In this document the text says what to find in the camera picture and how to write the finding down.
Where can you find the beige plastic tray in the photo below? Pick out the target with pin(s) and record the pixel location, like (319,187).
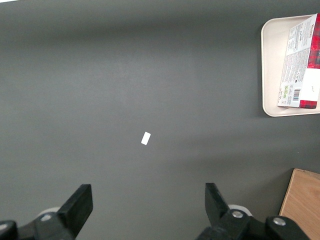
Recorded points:
(272,65)

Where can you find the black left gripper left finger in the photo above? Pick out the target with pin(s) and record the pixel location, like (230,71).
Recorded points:
(72,210)

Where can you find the small white tape marker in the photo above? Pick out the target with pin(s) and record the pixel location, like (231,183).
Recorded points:
(145,138)

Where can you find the light wooden board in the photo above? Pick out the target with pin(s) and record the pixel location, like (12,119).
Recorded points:
(303,202)

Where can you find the red and white carton box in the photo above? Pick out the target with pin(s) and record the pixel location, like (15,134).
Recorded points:
(300,65)

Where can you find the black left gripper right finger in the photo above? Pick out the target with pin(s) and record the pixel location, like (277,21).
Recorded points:
(225,215)

